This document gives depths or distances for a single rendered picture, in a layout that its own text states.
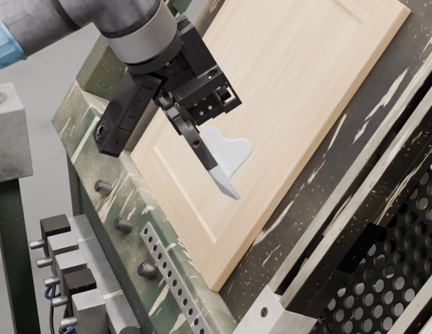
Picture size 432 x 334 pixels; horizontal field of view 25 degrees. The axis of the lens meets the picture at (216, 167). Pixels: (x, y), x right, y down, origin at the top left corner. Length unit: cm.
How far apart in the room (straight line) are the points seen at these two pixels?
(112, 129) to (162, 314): 65
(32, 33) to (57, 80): 305
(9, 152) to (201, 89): 110
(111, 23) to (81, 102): 115
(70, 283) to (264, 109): 51
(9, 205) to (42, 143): 143
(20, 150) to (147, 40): 114
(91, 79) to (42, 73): 196
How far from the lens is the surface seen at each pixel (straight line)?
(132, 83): 108
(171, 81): 108
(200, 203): 173
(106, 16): 101
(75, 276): 188
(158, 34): 103
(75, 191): 230
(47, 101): 393
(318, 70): 160
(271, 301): 144
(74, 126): 215
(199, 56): 108
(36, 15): 100
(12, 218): 227
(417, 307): 125
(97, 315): 183
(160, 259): 172
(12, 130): 211
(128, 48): 103
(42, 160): 357
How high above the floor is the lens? 200
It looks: 35 degrees down
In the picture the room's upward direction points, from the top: straight up
